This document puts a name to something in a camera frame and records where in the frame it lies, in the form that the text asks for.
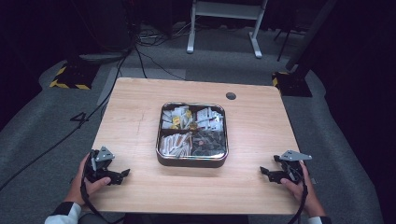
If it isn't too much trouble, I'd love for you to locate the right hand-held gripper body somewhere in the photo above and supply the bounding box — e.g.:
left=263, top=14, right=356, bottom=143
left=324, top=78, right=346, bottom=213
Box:
left=273, top=149, right=313, bottom=185

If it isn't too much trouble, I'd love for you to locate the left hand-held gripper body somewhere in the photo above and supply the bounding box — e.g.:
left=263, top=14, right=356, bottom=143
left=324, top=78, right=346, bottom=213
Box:
left=83, top=146, right=123, bottom=186

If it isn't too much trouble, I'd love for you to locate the person's left hand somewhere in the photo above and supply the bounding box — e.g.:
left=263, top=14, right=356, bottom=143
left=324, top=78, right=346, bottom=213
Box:
left=64, top=152, right=112, bottom=206

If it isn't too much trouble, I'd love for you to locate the person's right hand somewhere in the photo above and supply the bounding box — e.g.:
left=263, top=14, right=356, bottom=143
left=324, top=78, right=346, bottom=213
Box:
left=279, top=161, right=327, bottom=218

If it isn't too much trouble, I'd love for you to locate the pile of white brown sticks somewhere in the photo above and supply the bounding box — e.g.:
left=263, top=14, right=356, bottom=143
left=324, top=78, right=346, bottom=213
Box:
left=159, top=132, right=192, bottom=157

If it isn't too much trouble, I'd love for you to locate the pile of dark packets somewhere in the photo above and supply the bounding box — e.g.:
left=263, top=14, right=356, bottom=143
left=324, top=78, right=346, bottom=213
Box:
left=191, top=130, right=227, bottom=157

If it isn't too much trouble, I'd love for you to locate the pile of white yellow packets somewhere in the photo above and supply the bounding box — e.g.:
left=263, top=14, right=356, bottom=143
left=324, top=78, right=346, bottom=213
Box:
left=161, top=105, right=193, bottom=131

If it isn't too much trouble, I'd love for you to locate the pile of white red packets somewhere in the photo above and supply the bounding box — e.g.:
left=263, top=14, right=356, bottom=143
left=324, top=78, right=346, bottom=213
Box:
left=195, top=106, right=224, bottom=131

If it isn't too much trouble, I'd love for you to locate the black yellow striped base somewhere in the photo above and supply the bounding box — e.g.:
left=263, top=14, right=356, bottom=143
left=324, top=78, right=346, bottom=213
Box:
left=49, top=63, right=101, bottom=91
left=271, top=70, right=314, bottom=98

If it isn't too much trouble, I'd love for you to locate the black tripod stand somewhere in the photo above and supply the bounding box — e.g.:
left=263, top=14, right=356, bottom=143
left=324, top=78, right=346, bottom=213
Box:
left=273, top=26, right=301, bottom=63

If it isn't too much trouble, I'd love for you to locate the grey slanted pole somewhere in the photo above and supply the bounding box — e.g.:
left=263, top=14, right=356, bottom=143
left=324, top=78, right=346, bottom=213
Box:
left=284, top=0, right=339, bottom=72

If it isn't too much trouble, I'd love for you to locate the white metal stand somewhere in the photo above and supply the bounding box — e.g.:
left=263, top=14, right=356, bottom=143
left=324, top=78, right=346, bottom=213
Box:
left=186, top=0, right=269, bottom=60

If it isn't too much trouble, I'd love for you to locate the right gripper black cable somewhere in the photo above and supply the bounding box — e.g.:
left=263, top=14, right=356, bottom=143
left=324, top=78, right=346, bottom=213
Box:
left=288, top=161, right=310, bottom=224

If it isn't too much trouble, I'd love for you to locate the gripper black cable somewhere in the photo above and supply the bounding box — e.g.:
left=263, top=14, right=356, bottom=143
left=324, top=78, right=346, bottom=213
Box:
left=79, top=155, right=125, bottom=224
left=288, top=161, right=310, bottom=224

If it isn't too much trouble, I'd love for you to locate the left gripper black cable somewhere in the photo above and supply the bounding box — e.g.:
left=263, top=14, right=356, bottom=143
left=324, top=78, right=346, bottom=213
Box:
left=79, top=155, right=125, bottom=224

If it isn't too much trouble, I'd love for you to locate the long black floor cable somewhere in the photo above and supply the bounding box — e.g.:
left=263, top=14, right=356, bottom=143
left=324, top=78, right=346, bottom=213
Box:
left=0, top=46, right=134, bottom=191

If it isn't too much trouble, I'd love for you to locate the thin black floor cable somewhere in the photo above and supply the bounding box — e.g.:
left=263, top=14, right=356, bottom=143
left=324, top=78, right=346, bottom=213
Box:
left=134, top=43, right=186, bottom=81

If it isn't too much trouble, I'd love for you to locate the bundle of floor cables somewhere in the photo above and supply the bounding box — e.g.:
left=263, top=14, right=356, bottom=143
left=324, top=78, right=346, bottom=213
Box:
left=134, top=21, right=191, bottom=49

